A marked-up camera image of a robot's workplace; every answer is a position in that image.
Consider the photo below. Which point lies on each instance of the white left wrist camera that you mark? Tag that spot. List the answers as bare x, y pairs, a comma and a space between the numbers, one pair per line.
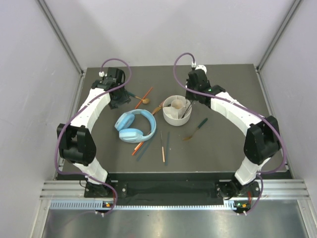
102, 74

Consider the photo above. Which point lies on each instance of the silver copper chopstick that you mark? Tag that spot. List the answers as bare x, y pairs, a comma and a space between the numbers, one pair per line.
162, 147

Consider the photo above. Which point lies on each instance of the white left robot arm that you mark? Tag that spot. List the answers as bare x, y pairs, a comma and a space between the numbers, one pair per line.
77, 145

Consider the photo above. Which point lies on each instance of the grey slotted cable duct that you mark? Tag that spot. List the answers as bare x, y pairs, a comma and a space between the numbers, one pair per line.
103, 206

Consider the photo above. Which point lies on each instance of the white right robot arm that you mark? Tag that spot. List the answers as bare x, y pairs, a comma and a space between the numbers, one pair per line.
261, 142

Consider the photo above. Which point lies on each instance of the light blue headphones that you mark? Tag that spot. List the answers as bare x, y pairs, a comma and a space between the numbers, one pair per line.
133, 135

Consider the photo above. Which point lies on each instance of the dark teal chopstick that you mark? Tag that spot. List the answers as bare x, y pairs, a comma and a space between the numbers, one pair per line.
167, 148
148, 143

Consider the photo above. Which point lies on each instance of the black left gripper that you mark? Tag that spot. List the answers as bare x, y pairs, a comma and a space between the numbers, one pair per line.
124, 98

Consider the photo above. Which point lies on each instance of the white divided round container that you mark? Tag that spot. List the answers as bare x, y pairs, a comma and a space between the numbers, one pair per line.
173, 109

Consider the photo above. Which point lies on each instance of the gold spoon green handle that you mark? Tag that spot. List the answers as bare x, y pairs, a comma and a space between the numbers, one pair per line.
144, 101

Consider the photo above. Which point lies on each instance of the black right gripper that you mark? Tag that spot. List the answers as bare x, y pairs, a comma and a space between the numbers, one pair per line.
188, 96

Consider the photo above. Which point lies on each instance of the orange chopstick under headphones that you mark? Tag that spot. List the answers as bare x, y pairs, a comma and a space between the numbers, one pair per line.
145, 96

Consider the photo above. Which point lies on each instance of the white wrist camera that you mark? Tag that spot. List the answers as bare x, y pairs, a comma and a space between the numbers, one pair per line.
102, 74
194, 66

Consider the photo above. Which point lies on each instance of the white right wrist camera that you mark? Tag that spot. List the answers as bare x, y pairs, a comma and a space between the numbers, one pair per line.
194, 66

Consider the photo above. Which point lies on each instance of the aluminium frame rail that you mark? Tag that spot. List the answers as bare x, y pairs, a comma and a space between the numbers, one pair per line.
59, 34

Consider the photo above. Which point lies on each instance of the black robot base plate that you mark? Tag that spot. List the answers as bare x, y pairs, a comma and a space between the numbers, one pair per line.
165, 188

